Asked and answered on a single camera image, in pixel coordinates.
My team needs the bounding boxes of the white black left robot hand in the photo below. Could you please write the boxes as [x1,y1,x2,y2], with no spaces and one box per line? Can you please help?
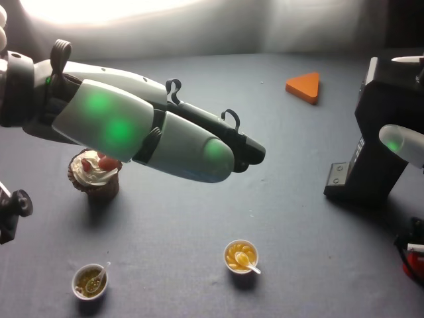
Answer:
[25,38,267,184]

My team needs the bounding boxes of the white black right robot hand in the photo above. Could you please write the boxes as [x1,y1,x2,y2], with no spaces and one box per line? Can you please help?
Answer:
[378,55,424,170]

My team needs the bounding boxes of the black toy brick phone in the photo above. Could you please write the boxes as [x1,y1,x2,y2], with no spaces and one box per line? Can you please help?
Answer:
[323,56,424,203]

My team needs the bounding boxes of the toy cupcake with cream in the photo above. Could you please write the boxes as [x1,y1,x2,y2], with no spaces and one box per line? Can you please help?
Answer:
[67,148,124,200]

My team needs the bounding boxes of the white backdrop sheet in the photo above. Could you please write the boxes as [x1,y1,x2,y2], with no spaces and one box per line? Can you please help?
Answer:
[0,0,388,64]

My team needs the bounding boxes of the orange triangle block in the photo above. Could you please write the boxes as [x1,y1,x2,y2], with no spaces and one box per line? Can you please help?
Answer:
[285,71,321,107]

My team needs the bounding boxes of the grey table cloth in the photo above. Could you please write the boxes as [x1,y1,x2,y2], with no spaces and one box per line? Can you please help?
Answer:
[0,48,424,318]

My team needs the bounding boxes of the small white spoon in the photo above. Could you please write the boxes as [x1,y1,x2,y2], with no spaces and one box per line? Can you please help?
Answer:
[85,261,112,292]
[235,251,262,275]

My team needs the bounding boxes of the white bowl of green soup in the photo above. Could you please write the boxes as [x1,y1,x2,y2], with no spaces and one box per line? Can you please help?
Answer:
[72,263,109,301]

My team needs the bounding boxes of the white bowl of yellow soup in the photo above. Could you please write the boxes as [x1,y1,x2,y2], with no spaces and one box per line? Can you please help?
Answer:
[224,238,260,274]

